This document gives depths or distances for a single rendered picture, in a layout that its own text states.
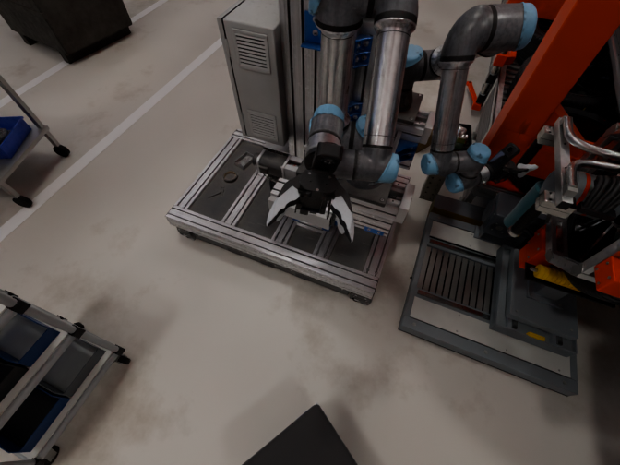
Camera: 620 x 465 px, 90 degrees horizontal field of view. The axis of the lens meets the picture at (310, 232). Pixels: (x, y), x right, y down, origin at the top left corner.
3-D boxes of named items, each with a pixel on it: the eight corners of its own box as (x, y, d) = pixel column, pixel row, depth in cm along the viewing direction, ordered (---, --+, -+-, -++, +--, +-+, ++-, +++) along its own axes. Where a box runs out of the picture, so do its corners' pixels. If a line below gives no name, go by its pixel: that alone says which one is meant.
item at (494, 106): (482, 200, 194) (499, 175, 176) (466, 196, 196) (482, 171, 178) (506, 29, 319) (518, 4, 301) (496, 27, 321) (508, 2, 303)
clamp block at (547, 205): (566, 219, 96) (578, 208, 92) (534, 210, 98) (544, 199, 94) (565, 208, 99) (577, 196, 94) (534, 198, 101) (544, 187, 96)
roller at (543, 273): (604, 303, 125) (616, 297, 120) (526, 277, 131) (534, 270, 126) (602, 291, 128) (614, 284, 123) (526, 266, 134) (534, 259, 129)
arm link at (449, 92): (457, 3, 80) (429, 181, 105) (497, 1, 81) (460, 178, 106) (436, 8, 90) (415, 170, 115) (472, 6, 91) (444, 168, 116)
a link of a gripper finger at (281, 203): (267, 239, 58) (302, 213, 62) (268, 221, 53) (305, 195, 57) (256, 229, 58) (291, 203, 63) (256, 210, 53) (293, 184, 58)
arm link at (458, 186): (461, 183, 110) (452, 198, 118) (486, 174, 113) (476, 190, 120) (448, 168, 114) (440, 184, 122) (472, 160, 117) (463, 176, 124)
